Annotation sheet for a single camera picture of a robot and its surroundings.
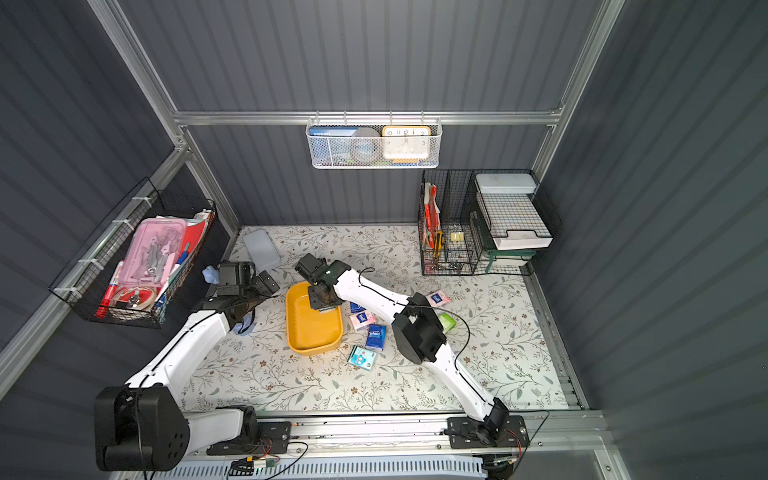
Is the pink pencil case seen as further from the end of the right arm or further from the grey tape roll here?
the grey tape roll

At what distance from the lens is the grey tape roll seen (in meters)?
0.88

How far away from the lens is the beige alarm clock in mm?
891

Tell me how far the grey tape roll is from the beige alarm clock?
0.03 metres

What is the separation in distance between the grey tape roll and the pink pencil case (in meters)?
0.51

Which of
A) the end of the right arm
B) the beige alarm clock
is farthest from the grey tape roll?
A: the end of the right arm

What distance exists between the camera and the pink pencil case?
2.27ft

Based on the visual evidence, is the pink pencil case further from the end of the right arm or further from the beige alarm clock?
the beige alarm clock
